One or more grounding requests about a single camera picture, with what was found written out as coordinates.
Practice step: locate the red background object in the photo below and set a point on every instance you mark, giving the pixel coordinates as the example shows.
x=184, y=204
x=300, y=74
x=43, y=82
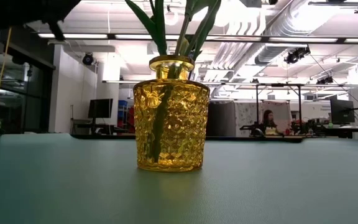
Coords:
x=130, y=119

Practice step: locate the white patterned curtain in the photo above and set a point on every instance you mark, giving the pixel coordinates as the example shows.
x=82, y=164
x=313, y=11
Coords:
x=245, y=115

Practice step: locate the black metal rig frame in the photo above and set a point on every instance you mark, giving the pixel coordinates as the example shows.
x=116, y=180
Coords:
x=257, y=102

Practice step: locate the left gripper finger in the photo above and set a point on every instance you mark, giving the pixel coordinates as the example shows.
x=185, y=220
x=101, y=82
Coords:
x=67, y=4

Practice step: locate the teal table mat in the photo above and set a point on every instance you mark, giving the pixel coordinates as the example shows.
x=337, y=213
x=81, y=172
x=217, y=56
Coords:
x=73, y=186

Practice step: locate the background office desk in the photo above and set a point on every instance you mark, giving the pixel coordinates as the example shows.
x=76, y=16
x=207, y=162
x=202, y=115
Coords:
x=95, y=127

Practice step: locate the person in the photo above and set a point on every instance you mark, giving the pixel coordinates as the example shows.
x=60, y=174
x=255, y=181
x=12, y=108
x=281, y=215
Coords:
x=268, y=121

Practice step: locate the background work table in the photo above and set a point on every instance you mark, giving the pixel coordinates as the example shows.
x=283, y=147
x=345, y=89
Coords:
x=346, y=131

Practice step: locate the black ceiling spotlight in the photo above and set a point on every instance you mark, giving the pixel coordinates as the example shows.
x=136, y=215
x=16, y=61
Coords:
x=88, y=59
x=325, y=80
x=297, y=54

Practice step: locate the silver ventilation duct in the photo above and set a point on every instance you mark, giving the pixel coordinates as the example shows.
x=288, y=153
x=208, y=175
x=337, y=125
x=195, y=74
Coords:
x=269, y=53

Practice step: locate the blue storage bins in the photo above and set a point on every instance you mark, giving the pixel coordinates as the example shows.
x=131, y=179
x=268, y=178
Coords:
x=122, y=109

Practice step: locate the yellow glass vase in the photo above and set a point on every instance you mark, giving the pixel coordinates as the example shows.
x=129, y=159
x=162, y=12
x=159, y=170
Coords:
x=179, y=130

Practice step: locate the black computer monitor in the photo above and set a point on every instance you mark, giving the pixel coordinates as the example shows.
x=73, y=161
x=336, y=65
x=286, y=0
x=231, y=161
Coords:
x=342, y=111
x=100, y=108

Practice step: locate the black partition panel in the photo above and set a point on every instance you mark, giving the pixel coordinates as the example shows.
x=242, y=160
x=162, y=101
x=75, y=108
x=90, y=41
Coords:
x=221, y=119

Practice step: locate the yellow artificial tulip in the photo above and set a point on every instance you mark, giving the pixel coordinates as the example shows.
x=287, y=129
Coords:
x=205, y=25
x=182, y=32
x=158, y=28

